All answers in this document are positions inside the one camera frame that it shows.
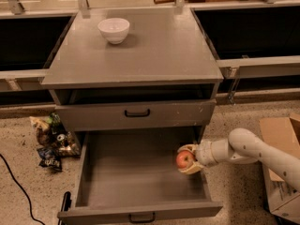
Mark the metal clamp bracket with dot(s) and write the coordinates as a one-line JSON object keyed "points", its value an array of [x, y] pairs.
{"points": [[236, 74]]}

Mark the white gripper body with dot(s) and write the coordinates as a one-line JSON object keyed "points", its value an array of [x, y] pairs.
{"points": [[205, 152]]}

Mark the green snack bag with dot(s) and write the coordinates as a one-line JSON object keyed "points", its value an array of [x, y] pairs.
{"points": [[54, 120]]}

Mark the dark blue snack bag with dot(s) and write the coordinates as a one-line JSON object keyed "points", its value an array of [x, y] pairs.
{"points": [[49, 158]]}

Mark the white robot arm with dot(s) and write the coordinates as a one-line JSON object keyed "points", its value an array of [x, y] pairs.
{"points": [[241, 147]]}

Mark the red apple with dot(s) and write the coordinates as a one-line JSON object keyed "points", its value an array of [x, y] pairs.
{"points": [[184, 159]]}

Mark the closed grey top drawer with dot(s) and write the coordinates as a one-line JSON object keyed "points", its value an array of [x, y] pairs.
{"points": [[153, 114]]}

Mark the grey drawer cabinet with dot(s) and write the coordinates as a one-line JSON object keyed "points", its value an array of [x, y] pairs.
{"points": [[163, 58]]}

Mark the brown snack bag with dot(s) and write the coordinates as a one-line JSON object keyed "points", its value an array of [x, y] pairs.
{"points": [[56, 137]]}

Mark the open grey middle drawer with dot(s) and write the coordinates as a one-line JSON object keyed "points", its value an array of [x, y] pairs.
{"points": [[131, 176]]}

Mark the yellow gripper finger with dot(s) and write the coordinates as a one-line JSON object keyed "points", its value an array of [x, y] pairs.
{"points": [[193, 168], [188, 147]]}

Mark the white ceramic bowl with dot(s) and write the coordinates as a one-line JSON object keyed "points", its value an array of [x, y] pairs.
{"points": [[114, 30]]}

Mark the cardboard box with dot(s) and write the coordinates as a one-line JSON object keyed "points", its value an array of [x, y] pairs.
{"points": [[284, 134]]}

